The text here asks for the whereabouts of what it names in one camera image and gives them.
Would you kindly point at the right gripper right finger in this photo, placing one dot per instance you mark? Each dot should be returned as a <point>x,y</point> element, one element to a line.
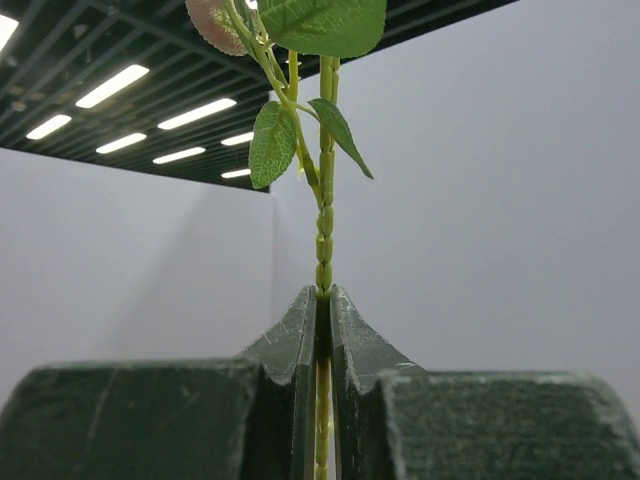
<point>396,420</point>

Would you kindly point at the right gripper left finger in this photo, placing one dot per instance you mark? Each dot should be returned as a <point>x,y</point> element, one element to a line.
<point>250,416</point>

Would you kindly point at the pink rose stem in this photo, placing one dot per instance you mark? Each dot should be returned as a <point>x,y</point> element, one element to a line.
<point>300,45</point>

